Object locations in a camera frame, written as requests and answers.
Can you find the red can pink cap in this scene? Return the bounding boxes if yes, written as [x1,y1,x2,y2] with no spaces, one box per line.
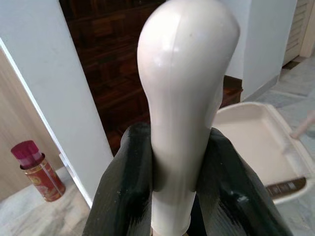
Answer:
[10,140,66,203]

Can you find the beige long-handled dustpan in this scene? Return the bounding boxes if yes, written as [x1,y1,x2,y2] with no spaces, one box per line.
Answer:
[213,102,315,206]

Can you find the light louvred wooden door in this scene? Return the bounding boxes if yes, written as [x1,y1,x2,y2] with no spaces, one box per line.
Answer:
[283,0,315,67]

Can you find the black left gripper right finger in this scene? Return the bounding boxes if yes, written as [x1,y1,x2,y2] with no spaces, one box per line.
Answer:
[195,127,292,236]

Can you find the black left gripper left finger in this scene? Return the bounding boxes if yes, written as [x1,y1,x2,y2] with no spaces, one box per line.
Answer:
[83,121,156,236]

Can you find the beige hand broom purple bristles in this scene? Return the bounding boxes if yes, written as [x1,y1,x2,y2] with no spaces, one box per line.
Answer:
[136,0,242,236]

